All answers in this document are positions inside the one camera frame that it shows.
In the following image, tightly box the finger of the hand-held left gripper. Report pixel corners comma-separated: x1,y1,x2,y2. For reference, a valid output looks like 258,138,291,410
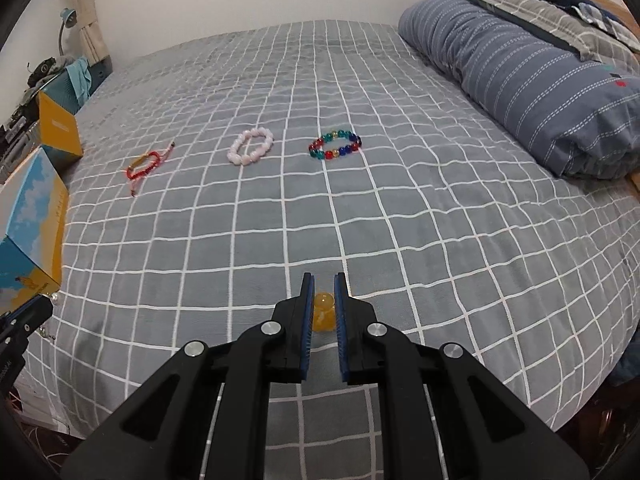
0,292,54,356

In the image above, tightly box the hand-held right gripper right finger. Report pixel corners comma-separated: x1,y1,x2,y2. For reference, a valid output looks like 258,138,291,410
333,272,591,480

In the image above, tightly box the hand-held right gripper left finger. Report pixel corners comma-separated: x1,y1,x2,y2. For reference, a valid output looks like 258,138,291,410
60,272,316,480

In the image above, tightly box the yellow bead bracelet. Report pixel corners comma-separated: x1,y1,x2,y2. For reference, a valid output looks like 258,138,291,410
313,291,338,333

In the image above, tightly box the blue and yellow printed box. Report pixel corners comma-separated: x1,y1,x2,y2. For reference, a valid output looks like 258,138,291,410
0,147,70,317

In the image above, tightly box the grey checked bed sheet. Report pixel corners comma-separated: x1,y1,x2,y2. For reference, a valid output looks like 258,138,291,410
14,20,632,480

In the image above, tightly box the yellow cardboard box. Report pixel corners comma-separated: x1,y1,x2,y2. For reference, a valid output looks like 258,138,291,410
37,91,84,166

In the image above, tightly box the teal cloth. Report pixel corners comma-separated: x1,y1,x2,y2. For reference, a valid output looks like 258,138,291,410
66,57,94,103

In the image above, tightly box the teal desk lamp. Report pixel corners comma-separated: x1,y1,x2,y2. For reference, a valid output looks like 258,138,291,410
57,7,79,59

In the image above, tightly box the blue striped rolled quilt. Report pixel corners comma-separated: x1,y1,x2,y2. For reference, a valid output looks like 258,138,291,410
398,0,640,181

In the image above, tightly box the beige curtain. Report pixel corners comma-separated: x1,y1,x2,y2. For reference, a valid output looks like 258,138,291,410
75,0,112,68

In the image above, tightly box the multicolour bead bracelet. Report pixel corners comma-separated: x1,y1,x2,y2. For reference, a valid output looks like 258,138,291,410
307,129,363,162

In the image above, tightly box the pink bead bracelet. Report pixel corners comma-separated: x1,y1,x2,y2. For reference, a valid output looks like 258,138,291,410
227,127,275,166

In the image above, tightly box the red string bracelet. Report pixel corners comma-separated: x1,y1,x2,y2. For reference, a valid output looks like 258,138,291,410
123,142,176,197

